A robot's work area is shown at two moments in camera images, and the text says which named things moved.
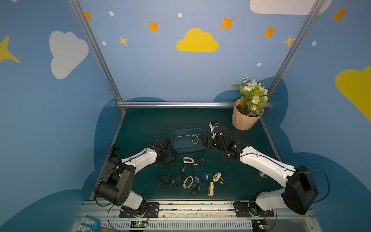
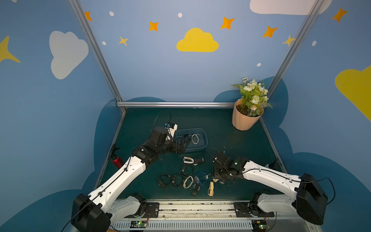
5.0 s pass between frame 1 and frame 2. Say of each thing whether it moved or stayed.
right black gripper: moved
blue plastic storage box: stayed
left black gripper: moved
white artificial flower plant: stayed
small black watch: moved
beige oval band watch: stayed
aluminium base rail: stayed
